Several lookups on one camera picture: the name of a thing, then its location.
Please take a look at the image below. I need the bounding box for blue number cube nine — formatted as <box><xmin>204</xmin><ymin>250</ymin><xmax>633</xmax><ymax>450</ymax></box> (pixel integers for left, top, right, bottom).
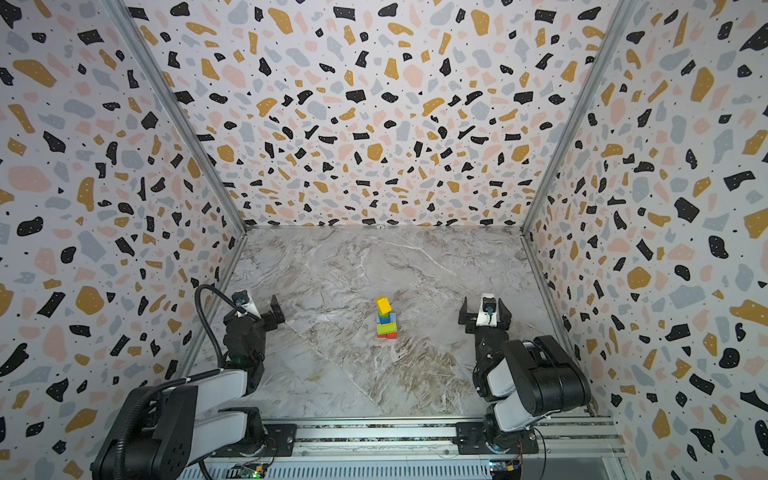
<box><xmin>377</xmin><ymin>312</ymin><xmax>396</xmax><ymax>325</ymax></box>

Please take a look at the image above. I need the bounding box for yellow triangular wood block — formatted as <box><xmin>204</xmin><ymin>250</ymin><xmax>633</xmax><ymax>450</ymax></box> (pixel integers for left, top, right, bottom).
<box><xmin>375</xmin><ymin>296</ymin><xmax>392</xmax><ymax>317</ymax></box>

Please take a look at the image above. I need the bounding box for lime green rectangular block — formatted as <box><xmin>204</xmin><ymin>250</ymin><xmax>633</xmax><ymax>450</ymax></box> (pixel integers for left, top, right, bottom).
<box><xmin>376</xmin><ymin>322</ymin><xmax>398</xmax><ymax>336</ymax></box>

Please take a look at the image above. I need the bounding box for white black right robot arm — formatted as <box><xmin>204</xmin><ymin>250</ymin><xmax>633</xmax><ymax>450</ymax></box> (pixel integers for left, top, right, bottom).
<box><xmin>458</xmin><ymin>294</ymin><xmax>591</xmax><ymax>446</ymax></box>

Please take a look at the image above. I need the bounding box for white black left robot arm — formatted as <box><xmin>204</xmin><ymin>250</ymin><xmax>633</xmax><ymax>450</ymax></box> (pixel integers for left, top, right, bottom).
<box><xmin>90</xmin><ymin>290</ymin><xmax>295</xmax><ymax>479</ymax></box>

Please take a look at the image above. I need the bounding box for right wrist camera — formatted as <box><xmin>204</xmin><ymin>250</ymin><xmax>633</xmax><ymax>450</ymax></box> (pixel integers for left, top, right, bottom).
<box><xmin>476</xmin><ymin>294</ymin><xmax>499</xmax><ymax>327</ymax></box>

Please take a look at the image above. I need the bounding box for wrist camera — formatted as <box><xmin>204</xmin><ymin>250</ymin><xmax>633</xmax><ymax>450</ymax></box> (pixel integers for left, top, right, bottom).
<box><xmin>231</xmin><ymin>290</ymin><xmax>261</xmax><ymax>319</ymax></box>
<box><xmin>476</xmin><ymin>294</ymin><xmax>499</xmax><ymax>327</ymax></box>

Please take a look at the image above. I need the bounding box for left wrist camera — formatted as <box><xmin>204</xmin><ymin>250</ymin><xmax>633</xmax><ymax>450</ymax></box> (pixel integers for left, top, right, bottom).
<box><xmin>231</xmin><ymin>290</ymin><xmax>261</xmax><ymax>319</ymax></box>

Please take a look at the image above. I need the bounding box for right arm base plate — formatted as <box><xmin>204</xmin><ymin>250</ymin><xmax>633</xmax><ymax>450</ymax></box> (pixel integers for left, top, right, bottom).
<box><xmin>453</xmin><ymin>421</ymin><xmax>539</xmax><ymax>456</ymax></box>

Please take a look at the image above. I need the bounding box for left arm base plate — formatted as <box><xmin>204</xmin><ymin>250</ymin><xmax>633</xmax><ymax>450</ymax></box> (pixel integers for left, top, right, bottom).
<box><xmin>211</xmin><ymin>423</ymin><xmax>298</xmax><ymax>461</ymax></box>

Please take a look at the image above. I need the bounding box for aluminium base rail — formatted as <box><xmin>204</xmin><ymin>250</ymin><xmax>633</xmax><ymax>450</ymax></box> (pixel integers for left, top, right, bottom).
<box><xmin>113</xmin><ymin>416</ymin><xmax>637</xmax><ymax>480</ymax></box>

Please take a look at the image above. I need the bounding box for aluminium right corner post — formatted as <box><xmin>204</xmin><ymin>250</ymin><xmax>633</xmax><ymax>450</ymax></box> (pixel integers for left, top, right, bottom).
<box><xmin>520</xmin><ymin>0</ymin><xmax>637</xmax><ymax>234</ymax></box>

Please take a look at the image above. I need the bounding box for aluminium corner post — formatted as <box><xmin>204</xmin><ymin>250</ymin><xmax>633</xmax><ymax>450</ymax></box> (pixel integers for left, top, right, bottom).
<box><xmin>101</xmin><ymin>0</ymin><xmax>248</xmax><ymax>235</ymax></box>
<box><xmin>520</xmin><ymin>0</ymin><xmax>637</xmax><ymax>234</ymax></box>

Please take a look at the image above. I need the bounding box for aluminium left corner post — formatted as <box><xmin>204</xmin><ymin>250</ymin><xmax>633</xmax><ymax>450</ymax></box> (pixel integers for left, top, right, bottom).
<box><xmin>101</xmin><ymin>0</ymin><xmax>248</xmax><ymax>235</ymax></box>

